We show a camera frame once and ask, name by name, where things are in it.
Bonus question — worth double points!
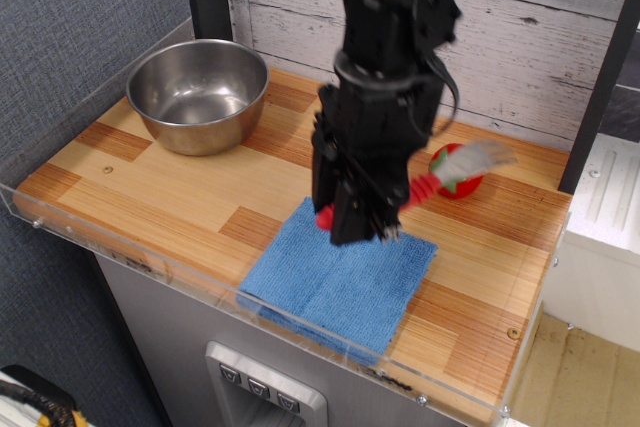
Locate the left black frame post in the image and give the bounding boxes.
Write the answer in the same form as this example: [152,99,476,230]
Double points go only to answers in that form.
[189,0,233,41]

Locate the grey toy fridge cabinet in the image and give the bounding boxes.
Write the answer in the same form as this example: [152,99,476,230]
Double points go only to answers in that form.
[97,256,459,426]

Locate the blue folded cloth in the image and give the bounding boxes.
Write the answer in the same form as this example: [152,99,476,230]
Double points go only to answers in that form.
[237,198,438,366]

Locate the white toy sink unit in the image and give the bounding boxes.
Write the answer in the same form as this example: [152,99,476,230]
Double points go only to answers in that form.
[542,134,639,351]

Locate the red handled metal fork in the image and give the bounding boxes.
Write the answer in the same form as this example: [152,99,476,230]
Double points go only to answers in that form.
[316,139,517,239]

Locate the black frame post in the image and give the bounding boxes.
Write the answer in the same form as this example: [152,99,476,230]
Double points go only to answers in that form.
[189,0,233,41]
[558,0,639,194]

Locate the stainless steel bowl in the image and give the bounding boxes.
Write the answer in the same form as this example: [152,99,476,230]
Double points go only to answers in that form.
[126,39,270,156]

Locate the silver dispenser button panel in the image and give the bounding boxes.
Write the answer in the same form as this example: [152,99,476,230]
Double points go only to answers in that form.
[205,341,329,426]

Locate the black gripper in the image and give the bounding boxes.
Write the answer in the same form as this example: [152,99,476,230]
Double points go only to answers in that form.
[310,74,447,247]

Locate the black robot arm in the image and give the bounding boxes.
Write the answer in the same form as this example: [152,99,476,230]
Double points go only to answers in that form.
[312,0,460,245]

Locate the right black frame post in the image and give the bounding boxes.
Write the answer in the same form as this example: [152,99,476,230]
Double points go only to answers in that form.
[558,0,639,194]

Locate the red toy strawberry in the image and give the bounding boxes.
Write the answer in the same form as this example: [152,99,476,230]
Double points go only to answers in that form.
[429,143,484,199]

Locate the black braided cable bundle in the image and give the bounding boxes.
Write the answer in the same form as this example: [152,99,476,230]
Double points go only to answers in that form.
[0,379,71,427]

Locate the yellow tape piece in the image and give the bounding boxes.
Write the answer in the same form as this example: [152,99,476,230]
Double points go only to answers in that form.
[36,410,91,427]

